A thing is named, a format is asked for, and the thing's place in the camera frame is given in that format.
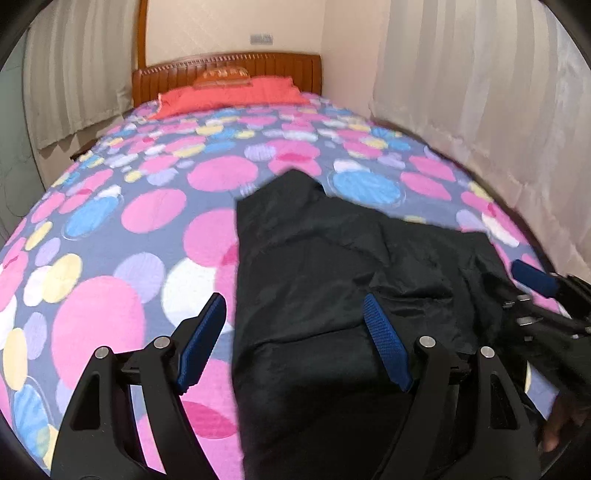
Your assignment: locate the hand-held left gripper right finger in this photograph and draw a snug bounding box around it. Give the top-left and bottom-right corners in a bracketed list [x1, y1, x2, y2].
[362, 293, 541, 480]

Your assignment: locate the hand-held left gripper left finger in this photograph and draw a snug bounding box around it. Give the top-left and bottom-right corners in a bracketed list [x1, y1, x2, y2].
[50, 292, 228, 480]

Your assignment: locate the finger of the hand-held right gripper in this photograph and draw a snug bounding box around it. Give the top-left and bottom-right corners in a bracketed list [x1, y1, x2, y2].
[512, 259, 591, 321]
[480, 272, 591, 344]

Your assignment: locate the black jacket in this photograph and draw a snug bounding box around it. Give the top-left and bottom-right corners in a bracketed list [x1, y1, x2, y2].
[230, 168, 561, 480]

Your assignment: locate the person's right hand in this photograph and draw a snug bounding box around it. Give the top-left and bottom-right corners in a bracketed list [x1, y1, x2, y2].
[541, 391, 588, 454]

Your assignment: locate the polka dot bedspread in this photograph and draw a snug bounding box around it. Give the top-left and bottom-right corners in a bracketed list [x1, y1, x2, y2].
[0, 92, 575, 480]

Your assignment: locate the cream sheer curtain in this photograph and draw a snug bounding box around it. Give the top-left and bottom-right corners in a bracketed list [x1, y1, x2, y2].
[368, 0, 591, 280]

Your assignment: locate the red pillow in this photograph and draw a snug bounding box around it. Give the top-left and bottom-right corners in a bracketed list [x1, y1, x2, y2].
[148, 76, 308, 122]

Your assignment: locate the frosted glass sliding door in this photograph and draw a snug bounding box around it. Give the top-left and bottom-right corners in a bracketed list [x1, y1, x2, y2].
[0, 44, 43, 243]

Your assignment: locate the orange patterned cushion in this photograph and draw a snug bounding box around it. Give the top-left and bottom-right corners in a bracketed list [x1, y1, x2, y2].
[192, 65, 253, 88]

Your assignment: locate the wooden headboard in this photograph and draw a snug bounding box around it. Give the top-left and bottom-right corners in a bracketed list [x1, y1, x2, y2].
[131, 53, 323, 108]

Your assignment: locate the beige striped curtain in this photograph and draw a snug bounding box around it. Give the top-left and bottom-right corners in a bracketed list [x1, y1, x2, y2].
[22, 0, 140, 151]

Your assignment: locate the wooden post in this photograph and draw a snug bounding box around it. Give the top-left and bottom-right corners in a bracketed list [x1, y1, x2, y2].
[137, 0, 150, 71]

